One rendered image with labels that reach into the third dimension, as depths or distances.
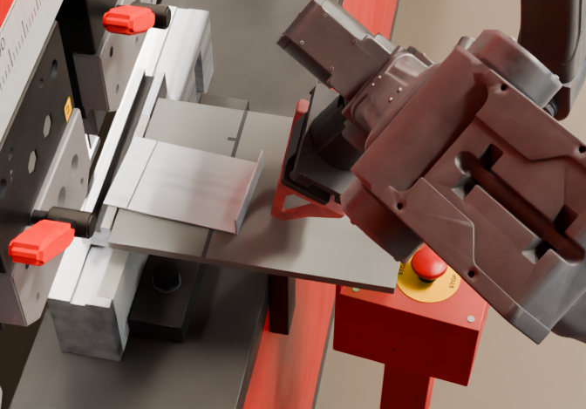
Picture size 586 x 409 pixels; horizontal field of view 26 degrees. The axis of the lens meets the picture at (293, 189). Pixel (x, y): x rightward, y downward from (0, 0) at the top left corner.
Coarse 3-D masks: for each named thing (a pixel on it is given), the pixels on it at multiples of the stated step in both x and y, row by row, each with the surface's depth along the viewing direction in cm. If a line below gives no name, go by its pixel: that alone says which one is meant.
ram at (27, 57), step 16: (0, 0) 74; (16, 0) 77; (48, 0) 82; (0, 16) 74; (48, 16) 83; (0, 32) 75; (32, 32) 80; (48, 32) 83; (32, 48) 81; (16, 64) 78; (32, 64) 81; (16, 80) 79; (0, 96) 76; (16, 96) 79; (0, 112) 77; (0, 128) 77
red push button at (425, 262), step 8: (424, 248) 138; (416, 256) 137; (424, 256) 137; (432, 256) 137; (416, 264) 137; (424, 264) 136; (432, 264) 136; (440, 264) 137; (416, 272) 137; (424, 272) 136; (432, 272) 136; (440, 272) 136; (424, 280) 138; (432, 280) 138
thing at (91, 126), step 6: (90, 114) 108; (96, 114) 108; (102, 114) 110; (84, 120) 108; (90, 120) 108; (96, 120) 108; (102, 120) 110; (84, 126) 109; (90, 126) 109; (96, 126) 109; (90, 132) 109; (96, 132) 109; (90, 138) 110; (90, 144) 111
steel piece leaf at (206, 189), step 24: (168, 144) 122; (168, 168) 120; (192, 168) 120; (216, 168) 120; (240, 168) 120; (144, 192) 118; (168, 192) 118; (192, 192) 118; (216, 192) 118; (240, 192) 118; (168, 216) 116; (192, 216) 116; (216, 216) 116; (240, 216) 115
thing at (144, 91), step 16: (144, 80) 128; (160, 80) 127; (128, 96) 126; (144, 96) 127; (160, 96) 128; (128, 112) 125; (144, 112) 125; (128, 128) 124; (112, 144) 122; (128, 144) 123; (112, 160) 121; (96, 176) 120; (112, 176) 121; (96, 192) 118; (96, 208) 118; (96, 224) 117; (96, 240) 118
